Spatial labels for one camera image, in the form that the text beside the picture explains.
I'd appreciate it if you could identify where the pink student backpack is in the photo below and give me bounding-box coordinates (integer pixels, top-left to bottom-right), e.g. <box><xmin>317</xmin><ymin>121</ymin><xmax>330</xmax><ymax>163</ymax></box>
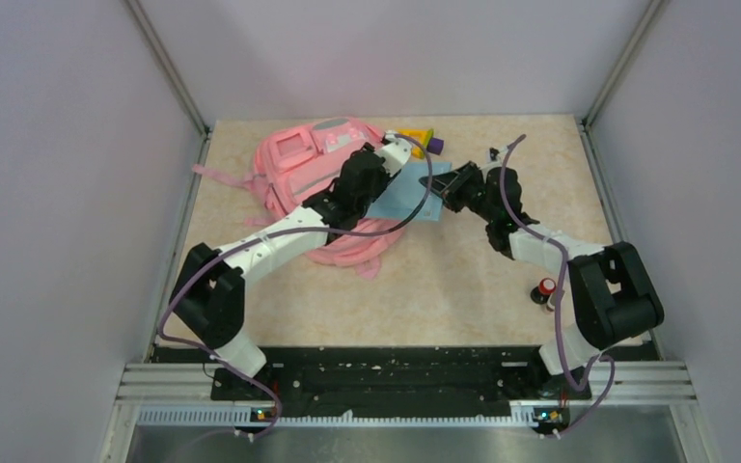
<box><xmin>192</xmin><ymin>118</ymin><xmax>404</xmax><ymax>279</ymax></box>

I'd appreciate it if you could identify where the aluminium frame rail left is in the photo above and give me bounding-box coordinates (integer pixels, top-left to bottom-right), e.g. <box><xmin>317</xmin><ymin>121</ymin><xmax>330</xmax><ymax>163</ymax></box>
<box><xmin>123</xmin><ymin>1</ymin><xmax>209</xmax><ymax>358</ymax></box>

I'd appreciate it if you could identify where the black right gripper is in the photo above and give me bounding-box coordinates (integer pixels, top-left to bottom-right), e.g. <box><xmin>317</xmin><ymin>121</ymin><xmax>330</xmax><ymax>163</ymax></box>
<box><xmin>420</xmin><ymin>161</ymin><xmax>498</xmax><ymax>223</ymax></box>

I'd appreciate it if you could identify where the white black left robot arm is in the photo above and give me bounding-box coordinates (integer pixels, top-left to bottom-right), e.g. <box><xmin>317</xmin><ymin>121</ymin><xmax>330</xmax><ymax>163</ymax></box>
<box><xmin>168</xmin><ymin>141</ymin><xmax>412</xmax><ymax>399</ymax></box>

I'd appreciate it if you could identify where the red black stamp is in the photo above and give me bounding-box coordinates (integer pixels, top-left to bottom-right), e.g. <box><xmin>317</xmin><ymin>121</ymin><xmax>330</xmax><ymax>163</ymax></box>
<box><xmin>530</xmin><ymin>278</ymin><xmax>557</xmax><ymax>305</ymax></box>

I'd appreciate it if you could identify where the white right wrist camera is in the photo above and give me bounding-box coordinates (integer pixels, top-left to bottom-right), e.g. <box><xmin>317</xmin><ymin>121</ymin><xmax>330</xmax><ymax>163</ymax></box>
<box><xmin>480</xmin><ymin>146</ymin><xmax>509</xmax><ymax>176</ymax></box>

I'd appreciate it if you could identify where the aluminium frame rail right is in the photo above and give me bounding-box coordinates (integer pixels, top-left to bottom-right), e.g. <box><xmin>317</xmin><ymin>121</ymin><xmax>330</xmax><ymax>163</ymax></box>
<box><xmin>578</xmin><ymin>0</ymin><xmax>672</xmax><ymax>359</ymax></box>

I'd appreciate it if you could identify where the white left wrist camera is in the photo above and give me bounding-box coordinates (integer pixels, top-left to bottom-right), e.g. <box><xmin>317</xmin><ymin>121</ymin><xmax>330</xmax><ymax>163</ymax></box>
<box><xmin>375</xmin><ymin>130</ymin><xmax>413</xmax><ymax>177</ymax></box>

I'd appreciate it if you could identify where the aluminium frame rail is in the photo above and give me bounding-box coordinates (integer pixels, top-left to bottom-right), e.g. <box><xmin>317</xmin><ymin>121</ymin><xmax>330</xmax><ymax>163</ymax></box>
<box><xmin>578</xmin><ymin>0</ymin><xmax>672</xmax><ymax>359</ymax></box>
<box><xmin>123</xmin><ymin>1</ymin><xmax>209</xmax><ymax>358</ymax></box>

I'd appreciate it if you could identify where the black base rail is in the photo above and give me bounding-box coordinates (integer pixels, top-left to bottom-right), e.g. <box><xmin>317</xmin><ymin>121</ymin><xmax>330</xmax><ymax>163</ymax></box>
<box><xmin>152</xmin><ymin>344</ymin><xmax>659</xmax><ymax>420</ymax></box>

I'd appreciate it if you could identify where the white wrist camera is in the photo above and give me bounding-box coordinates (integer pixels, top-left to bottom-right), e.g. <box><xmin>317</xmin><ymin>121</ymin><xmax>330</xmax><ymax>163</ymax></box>
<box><xmin>375</xmin><ymin>130</ymin><xmax>413</xmax><ymax>177</ymax></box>
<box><xmin>480</xmin><ymin>146</ymin><xmax>509</xmax><ymax>176</ymax></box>

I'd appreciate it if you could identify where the yellow green purple toy block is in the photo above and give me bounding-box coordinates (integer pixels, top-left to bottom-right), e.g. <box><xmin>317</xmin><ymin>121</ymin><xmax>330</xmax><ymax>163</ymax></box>
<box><xmin>398</xmin><ymin>128</ymin><xmax>445</xmax><ymax>155</ymax></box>

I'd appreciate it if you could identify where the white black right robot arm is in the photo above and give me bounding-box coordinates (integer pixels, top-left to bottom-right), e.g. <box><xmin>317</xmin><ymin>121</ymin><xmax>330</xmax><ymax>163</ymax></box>
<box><xmin>420</xmin><ymin>162</ymin><xmax>665</xmax><ymax>397</ymax></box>

